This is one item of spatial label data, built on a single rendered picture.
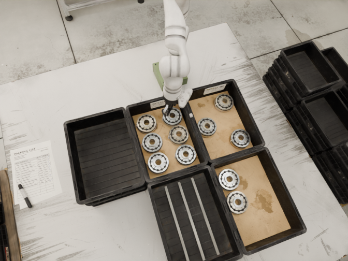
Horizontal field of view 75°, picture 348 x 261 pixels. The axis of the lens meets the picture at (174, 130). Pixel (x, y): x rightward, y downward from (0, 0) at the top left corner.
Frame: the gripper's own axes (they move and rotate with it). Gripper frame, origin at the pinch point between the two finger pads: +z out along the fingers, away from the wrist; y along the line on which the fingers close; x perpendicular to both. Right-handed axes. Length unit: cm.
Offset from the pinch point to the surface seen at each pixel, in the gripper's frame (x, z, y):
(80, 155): -31, 17, 37
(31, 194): -46, 30, 65
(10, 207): -82, 86, 87
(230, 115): 27.3, 17.2, -20.0
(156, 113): -9.1, 17.2, -1.7
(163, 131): -0.6, 17.2, 5.6
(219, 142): 28.2, 17.3, -2.8
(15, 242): -63, 86, 103
